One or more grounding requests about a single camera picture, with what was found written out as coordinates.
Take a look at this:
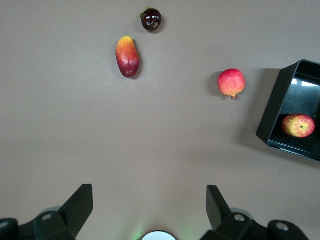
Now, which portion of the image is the red pomegranate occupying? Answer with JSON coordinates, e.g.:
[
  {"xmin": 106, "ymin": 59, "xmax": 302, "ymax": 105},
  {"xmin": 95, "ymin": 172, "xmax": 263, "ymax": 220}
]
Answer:
[{"xmin": 217, "ymin": 68, "xmax": 246, "ymax": 100}]

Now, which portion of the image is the black plastic box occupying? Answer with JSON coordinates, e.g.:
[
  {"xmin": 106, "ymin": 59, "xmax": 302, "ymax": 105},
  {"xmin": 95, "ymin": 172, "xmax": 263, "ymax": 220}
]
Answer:
[{"xmin": 256, "ymin": 59, "xmax": 320, "ymax": 162}]

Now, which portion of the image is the red orange mango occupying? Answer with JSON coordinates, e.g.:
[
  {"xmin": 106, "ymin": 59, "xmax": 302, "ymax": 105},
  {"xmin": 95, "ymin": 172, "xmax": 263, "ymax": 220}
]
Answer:
[{"xmin": 115, "ymin": 36, "xmax": 140, "ymax": 79}]

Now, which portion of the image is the dark purple mangosteen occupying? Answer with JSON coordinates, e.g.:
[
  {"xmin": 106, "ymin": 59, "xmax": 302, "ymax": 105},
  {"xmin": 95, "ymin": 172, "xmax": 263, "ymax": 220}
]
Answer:
[{"xmin": 139, "ymin": 7, "xmax": 163, "ymax": 33}]

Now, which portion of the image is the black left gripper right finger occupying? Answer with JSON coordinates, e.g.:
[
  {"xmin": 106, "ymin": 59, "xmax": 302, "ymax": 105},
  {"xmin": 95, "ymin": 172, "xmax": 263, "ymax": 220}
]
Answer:
[{"xmin": 199, "ymin": 185, "xmax": 310, "ymax": 240}]

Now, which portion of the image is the red yellow striped apple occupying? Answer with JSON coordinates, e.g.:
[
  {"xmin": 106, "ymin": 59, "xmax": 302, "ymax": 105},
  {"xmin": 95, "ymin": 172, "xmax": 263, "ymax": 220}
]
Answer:
[{"xmin": 281, "ymin": 113, "xmax": 316, "ymax": 139}]

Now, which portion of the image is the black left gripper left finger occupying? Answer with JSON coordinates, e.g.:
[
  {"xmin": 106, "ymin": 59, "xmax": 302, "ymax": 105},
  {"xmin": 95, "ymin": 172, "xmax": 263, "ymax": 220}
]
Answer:
[{"xmin": 0, "ymin": 184, "xmax": 94, "ymax": 240}]

